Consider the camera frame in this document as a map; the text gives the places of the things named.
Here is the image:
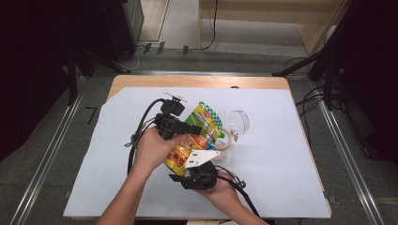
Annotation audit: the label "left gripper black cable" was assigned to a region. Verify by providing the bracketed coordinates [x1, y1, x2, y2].
[124, 97, 167, 176]

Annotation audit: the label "black hanging cable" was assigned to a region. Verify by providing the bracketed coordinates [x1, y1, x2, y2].
[200, 0, 220, 52]

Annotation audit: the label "person's left hand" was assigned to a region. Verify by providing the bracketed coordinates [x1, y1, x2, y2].
[132, 126, 188, 178]

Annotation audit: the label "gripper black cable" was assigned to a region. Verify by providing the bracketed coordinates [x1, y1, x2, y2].
[215, 164, 261, 218]
[124, 97, 167, 176]

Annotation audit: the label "clear round jug lid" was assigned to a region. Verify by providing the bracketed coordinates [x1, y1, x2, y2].
[228, 109, 251, 143]

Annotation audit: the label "yellow green refill pouch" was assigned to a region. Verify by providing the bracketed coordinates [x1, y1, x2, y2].
[163, 100, 226, 177]

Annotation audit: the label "white floor cable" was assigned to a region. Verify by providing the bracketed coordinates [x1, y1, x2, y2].
[120, 43, 148, 71]

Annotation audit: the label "black stand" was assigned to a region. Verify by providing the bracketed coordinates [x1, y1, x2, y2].
[62, 43, 130, 106]
[271, 0, 398, 111]

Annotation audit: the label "light wooden shelf unit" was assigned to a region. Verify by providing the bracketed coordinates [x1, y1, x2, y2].
[197, 0, 351, 56]

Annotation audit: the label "black floor cables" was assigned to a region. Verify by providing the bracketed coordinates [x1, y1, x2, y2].
[283, 55, 346, 143]

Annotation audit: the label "metal floor rail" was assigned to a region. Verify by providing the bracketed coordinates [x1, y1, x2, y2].
[8, 92, 84, 225]
[93, 69, 314, 78]
[314, 82, 387, 225]

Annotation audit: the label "person's right hand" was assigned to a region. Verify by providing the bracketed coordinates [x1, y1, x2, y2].
[194, 171, 243, 214]

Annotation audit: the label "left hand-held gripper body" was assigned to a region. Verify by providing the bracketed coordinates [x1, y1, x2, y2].
[153, 89, 190, 141]

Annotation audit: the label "dark curtain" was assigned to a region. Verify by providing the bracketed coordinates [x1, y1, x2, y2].
[331, 0, 398, 165]
[0, 0, 106, 162]

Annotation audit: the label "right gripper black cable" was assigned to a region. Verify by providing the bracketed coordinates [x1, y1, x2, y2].
[215, 164, 261, 218]

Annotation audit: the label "black cabinet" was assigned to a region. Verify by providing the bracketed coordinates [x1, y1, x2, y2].
[101, 0, 145, 62]

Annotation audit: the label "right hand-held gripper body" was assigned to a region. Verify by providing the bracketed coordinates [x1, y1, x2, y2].
[180, 149, 222, 191]

